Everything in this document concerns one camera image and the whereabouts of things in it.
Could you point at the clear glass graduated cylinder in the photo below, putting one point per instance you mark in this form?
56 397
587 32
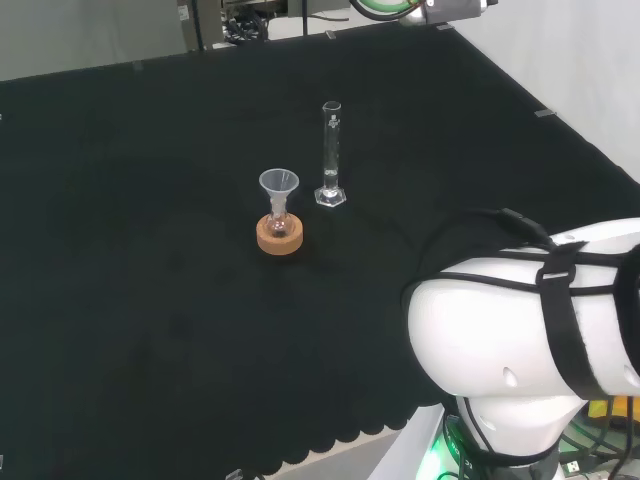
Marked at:
330 195

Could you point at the small round-bottom glass flask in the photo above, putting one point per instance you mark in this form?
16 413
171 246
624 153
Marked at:
278 226

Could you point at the clear plastic funnel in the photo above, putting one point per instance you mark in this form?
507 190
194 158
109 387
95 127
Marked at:
278 184

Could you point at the black bench cloth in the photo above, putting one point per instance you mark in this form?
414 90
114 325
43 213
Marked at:
150 275

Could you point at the thin dark pole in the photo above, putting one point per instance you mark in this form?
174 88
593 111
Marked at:
303 17

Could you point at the pale board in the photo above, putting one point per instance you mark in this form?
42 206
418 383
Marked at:
420 445

